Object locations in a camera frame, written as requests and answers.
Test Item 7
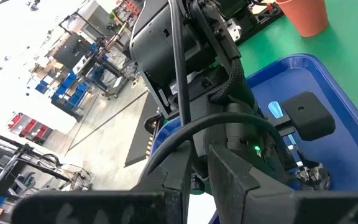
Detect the red bin rack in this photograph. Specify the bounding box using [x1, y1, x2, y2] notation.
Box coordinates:
[7, 112, 54, 146]

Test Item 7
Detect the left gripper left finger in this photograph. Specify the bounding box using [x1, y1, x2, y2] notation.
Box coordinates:
[11, 141, 193, 224]

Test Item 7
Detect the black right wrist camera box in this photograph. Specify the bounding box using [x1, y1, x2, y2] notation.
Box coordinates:
[272, 91, 337, 142]

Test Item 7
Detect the blue plastic tray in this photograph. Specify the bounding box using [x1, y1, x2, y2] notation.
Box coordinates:
[149, 53, 358, 224]

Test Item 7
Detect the black braided cable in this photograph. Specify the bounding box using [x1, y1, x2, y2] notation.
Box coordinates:
[209, 57, 246, 105]

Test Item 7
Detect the orange ribbed cup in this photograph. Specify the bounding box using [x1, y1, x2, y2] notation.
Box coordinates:
[275, 0, 329, 38]

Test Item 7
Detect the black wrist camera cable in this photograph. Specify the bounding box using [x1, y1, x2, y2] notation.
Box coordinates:
[140, 111, 281, 184]

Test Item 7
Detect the black floor mat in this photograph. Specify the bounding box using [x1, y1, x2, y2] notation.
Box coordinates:
[124, 91, 160, 168]

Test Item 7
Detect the black panel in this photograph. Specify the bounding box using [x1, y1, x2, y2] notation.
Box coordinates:
[53, 32, 98, 71]

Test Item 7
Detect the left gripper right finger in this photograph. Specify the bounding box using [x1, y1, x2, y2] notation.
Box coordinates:
[208, 144, 358, 224]

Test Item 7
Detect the blue bin rack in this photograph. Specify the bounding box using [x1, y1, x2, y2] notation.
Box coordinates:
[35, 70, 90, 118]

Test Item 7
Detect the thick black cable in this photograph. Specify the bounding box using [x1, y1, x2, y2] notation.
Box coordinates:
[167, 0, 193, 127]

